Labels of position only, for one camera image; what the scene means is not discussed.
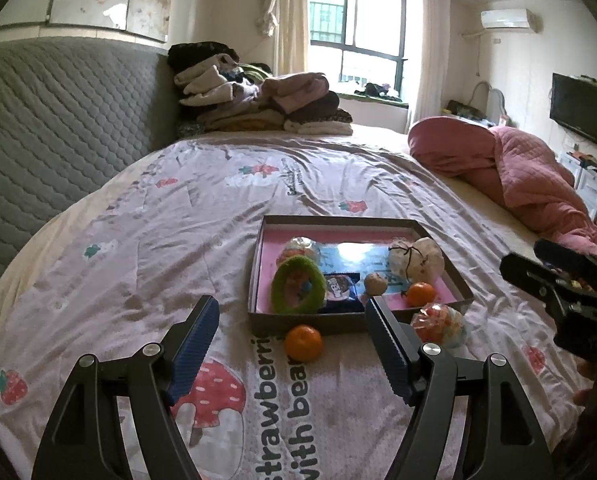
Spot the clear snack bag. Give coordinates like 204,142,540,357
410,304,466,348

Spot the beige patterned mesh pouch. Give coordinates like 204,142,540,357
387,237,445,284

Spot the white bedside cabinet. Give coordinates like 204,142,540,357
557,152,597,220

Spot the pink quilted blanket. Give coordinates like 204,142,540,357
408,116,597,256

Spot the purple strawberry print bedsheet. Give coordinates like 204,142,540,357
0,136,583,479

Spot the walnut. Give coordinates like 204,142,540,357
363,272,388,297

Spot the blue snack packet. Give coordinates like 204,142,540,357
324,273,360,302

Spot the orange mandarin near tray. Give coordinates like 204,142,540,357
283,325,324,363

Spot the sheer white right curtain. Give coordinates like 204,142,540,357
409,0,451,126

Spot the shallow cardboard box tray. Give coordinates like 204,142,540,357
246,213,475,337

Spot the wrapped snack bag in tray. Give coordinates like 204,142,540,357
276,236,320,266

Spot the grey quilted headboard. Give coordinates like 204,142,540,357
0,37,178,278

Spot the pile of folded clothes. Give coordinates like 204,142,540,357
167,41,353,138

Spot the beige left curtain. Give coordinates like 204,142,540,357
255,0,309,75

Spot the black wall television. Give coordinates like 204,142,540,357
550,73,597,144

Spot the white wall air conditioner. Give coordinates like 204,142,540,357
481,8,539,32

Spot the green fuzzy ring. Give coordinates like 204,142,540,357
270,253,328,316

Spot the window with dark frame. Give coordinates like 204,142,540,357
307,0,408,99

